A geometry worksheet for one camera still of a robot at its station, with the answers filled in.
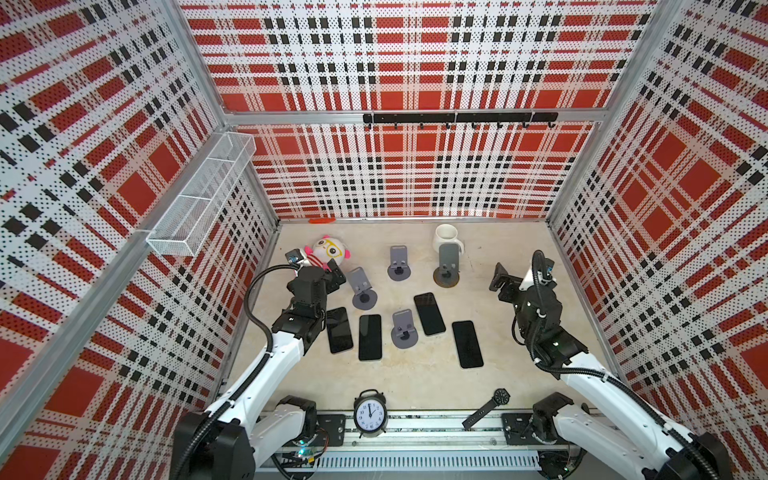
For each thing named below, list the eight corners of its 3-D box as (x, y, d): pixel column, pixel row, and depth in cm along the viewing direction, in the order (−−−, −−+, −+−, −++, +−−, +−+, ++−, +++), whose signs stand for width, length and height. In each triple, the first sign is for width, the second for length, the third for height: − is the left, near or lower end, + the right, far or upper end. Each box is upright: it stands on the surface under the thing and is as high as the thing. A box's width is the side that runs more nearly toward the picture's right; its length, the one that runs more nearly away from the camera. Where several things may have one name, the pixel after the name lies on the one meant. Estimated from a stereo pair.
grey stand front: (394, 351, 89) (393, 336, 80) (389, 330, 93) (387, 313, 84) (416, 346, 90) (417, 330, 81) (409, 325, 94) (410, 308, 85)
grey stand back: (389, 280, 105) (387, 261, 97) (389, 264, 110) (388, 245, 101) (409, 280, 105) (410, 261, 97) (409, 264, 110) (409, 245, 101)
